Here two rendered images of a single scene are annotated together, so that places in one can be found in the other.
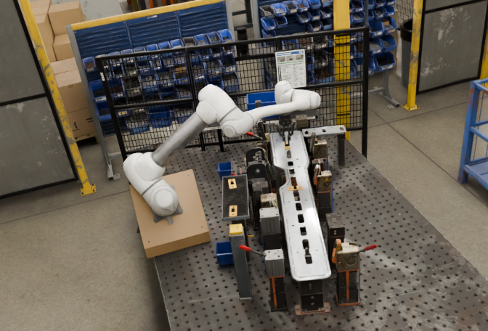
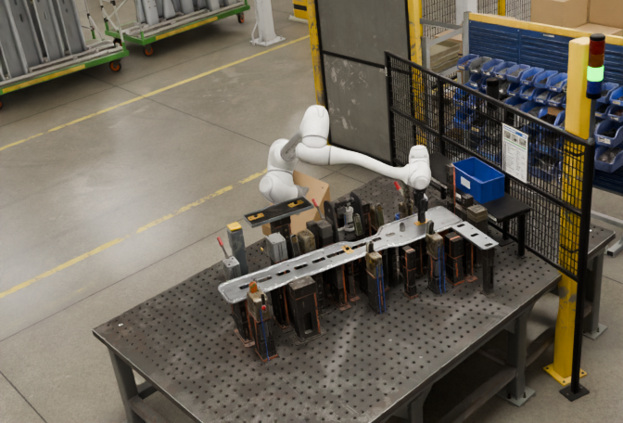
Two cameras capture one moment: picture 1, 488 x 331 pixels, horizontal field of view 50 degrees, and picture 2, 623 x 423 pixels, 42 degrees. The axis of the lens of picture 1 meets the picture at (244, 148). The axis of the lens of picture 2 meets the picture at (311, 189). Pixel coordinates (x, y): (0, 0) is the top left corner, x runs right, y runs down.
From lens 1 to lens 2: 355 cm
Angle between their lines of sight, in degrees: 56
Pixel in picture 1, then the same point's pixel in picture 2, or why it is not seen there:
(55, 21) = (595, 5)
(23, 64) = (399, 35)
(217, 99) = (307, 120)
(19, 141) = (382, 108)
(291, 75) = (514, 160)
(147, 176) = (272, 160)
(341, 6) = (571, 101)
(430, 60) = not seen: outside the picture
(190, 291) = not seen: hidden behind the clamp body
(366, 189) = (451, 322)
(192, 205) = (308, 214)
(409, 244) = (371, 375)
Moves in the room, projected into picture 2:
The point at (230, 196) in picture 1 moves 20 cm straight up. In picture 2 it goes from (276, 209) to (272, 176)
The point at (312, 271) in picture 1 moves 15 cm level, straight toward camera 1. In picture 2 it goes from (230, 292) to (200, 301)
